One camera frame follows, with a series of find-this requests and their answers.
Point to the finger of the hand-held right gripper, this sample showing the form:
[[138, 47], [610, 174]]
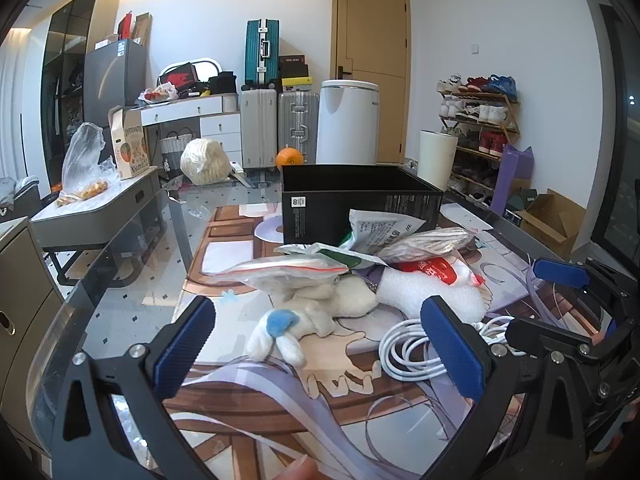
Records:
[[557, 272], [545, 337]]

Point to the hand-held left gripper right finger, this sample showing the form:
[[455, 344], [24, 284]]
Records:
[[452, 350]]

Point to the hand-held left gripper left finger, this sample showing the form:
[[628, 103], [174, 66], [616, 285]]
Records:
[[185, 345]]

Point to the white foam sheet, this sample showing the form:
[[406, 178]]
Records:
[[415, 292]]

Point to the red snack packet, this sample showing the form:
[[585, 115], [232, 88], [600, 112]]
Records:
[[435, 270]]

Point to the zip bag with orange seal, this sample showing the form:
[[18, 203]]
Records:
[[270, 272]]

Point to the white plush toy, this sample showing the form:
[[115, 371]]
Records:
[[350, 300]]

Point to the white medicine packet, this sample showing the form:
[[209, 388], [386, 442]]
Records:
[[380, 230]]

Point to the black cardboard box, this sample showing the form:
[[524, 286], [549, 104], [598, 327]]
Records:
[[320, 210]]

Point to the person's left hand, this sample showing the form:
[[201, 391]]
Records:
[[299, 470]]

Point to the open brown cardboard box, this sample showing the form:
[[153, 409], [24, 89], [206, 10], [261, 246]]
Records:
[[555, 225]]

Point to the dark green box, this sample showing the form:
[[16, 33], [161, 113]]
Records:
[[517, 205]]

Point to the printed desk mat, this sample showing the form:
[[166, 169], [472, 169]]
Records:
[[225, 260]]

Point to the purple bag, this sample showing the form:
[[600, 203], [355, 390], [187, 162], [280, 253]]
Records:
[[510, 180]]

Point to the grey side table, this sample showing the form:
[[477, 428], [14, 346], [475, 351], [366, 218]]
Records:
[[95, 220]]

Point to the wooden shoe rack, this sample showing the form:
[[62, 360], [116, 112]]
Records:
[[492, 132]]

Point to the green and white packet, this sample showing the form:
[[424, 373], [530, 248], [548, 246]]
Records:
[[320, 252]]

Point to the white cylindrical bin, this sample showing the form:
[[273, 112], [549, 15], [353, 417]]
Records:
[[437, 160]]

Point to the shoe rack with shoes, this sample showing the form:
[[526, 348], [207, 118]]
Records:
[[480, 112]]

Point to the white bundle in plastic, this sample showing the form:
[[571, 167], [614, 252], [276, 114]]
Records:
[[205, 160]]

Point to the white wicker basket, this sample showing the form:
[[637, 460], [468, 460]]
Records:
[[176, 150]]

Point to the printed cardboard fruit box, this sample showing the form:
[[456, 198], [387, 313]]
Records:
[[131, 145]]

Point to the plastic bag of oranges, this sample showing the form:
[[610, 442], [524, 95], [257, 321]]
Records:
[[82, 160]]

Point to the orange fruit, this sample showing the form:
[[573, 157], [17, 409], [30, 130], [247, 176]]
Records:
[[289, 157]]

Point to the white suitcase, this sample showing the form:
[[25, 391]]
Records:
[[257, 130]]

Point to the white drawer desk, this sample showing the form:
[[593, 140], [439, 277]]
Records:
[[215, 120]]

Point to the grey cloth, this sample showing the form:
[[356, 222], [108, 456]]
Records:
[[15, 192]]

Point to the white round appliance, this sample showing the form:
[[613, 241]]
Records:
[[347, 125]]

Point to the bag of red fruit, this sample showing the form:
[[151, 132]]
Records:
[[157, 95]]

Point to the silver suitcase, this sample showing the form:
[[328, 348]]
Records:
[[300, 120]]

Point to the black bag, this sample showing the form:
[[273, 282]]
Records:
[[222, 84]]

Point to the red and black shoe box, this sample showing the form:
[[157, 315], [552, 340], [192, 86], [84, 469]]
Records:
[[177, 76]]

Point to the grey fridge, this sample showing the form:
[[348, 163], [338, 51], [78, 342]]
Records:
[[112, 75]]

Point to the white rounded mirror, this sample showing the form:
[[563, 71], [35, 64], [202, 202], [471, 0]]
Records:
[[207, 66]]

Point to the yellow and black box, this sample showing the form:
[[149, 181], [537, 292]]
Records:
[[297, 81]]

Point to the dark brown box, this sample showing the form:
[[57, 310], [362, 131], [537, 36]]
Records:
[[292, 66]]

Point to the teal suitcase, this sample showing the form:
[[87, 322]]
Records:
[[260, 55]]

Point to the dark glass cabinet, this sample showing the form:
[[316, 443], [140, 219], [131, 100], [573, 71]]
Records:
[[65, 60]]

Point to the flat brown carton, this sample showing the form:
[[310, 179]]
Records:
[[142, 27]]

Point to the red paper bag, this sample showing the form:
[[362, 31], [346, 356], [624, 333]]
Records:
[[125, 27]]

